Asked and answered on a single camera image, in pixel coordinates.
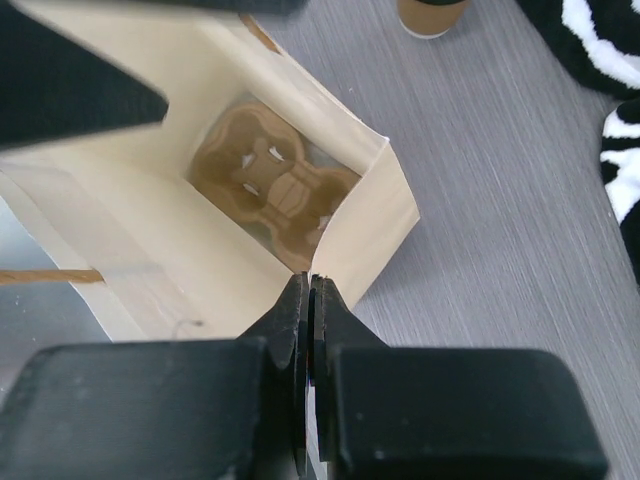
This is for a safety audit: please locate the zebra print pillow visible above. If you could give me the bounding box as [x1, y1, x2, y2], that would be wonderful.
[518, 0, 639, 277]

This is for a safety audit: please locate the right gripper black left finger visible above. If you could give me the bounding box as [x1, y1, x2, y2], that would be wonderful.
[1, 274, 309, 479]

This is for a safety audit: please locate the brown paper bag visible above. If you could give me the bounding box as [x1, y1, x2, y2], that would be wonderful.
[1, 1, 419, 341]

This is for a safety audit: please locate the single brown paper cup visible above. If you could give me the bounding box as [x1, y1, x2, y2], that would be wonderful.
[396, 0, 470, 39]

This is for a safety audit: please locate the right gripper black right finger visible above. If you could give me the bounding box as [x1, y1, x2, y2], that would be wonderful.
[309, 276, 608, 479]

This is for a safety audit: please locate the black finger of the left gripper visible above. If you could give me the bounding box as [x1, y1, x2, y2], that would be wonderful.
[1, 1, 168, 151]

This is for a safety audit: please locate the single brown cardboard cup carrier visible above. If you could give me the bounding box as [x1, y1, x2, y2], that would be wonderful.
[188, 101, 360, 272]

